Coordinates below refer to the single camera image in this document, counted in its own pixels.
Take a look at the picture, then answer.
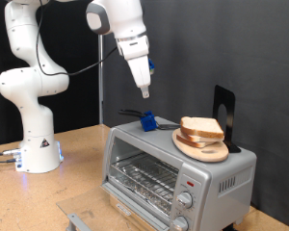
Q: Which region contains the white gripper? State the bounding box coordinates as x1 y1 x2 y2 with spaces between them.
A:
117 35 152 99

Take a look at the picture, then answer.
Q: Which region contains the metal spatula with blue block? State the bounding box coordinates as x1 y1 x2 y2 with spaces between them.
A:
118 109 181 133

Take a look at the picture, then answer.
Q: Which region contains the glass oven door with handle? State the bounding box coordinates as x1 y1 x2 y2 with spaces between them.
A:
56 183 171 231

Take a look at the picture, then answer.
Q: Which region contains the silver oven knob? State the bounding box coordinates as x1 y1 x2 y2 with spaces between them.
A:
176 192 195 210
171 215 190 231

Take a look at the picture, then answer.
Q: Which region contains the silver toaster oven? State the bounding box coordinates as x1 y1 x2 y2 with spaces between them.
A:
100 116 258 231

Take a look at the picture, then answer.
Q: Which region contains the wooden box under oven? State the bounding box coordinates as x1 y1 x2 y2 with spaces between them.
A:
109 195 162 231

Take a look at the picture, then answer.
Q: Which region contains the grey metal pole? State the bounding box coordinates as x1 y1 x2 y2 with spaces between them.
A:
97 33 105 125

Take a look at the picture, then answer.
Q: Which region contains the grey fabric backdrop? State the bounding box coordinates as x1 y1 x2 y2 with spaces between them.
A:
103 0 289 230

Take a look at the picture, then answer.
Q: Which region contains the black fabric backdrop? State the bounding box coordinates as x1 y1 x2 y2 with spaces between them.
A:
0 0 100 147

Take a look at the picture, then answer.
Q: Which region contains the black metal bookend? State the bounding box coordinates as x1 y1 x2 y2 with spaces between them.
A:
212 85 242 154

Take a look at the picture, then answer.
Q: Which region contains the round wooden cutting board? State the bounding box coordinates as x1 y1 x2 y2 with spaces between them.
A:
171 128 229 163

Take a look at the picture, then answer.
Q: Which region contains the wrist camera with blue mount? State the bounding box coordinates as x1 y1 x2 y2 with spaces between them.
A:
147 57 156 75

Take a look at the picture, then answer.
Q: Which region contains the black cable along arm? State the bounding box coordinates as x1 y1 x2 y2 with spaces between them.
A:
35 0 119 77

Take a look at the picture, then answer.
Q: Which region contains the wire oven rack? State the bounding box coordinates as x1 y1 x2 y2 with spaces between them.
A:
109 152 180 216

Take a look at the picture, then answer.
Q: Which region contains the base cable with silver connector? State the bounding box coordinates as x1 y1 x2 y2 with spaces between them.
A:
0 147 22 157

